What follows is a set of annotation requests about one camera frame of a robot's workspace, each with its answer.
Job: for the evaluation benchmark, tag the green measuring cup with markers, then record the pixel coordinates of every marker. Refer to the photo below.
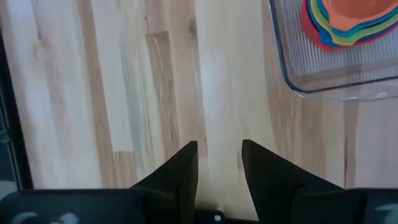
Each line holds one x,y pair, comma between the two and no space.
342,39

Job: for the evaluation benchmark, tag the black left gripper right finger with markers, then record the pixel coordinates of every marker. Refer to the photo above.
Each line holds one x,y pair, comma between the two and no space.
270,186

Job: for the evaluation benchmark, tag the cyan measuring cup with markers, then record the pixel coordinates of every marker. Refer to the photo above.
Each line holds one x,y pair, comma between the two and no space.
339,32

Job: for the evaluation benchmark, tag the blue measuring cup top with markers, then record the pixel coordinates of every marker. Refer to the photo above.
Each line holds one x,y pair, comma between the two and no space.
325,39

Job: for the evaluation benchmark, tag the yellow measuring cup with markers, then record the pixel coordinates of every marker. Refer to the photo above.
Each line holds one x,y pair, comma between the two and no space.
314,9

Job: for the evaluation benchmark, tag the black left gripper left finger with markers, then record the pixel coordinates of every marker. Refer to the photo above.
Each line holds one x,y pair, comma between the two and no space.
177,186

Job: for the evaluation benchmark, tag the orange measuring cup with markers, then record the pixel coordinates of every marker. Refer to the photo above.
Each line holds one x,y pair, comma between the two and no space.
357,12

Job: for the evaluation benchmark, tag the red measuring cup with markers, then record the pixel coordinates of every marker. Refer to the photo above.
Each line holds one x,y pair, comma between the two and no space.
306,28

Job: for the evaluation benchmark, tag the clear plastic basket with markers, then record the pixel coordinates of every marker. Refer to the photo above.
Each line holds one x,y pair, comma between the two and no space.
326,68

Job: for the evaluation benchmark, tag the black metal table frame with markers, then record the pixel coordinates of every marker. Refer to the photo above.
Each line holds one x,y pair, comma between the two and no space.
20,155

